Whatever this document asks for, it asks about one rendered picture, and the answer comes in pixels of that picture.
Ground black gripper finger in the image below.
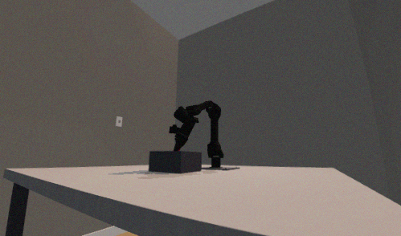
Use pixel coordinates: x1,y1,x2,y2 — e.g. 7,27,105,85
174,138,185,151

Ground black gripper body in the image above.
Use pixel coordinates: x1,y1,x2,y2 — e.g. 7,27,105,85
175,124,192,143

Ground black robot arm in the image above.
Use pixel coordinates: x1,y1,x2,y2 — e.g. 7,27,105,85
169,100,224,169

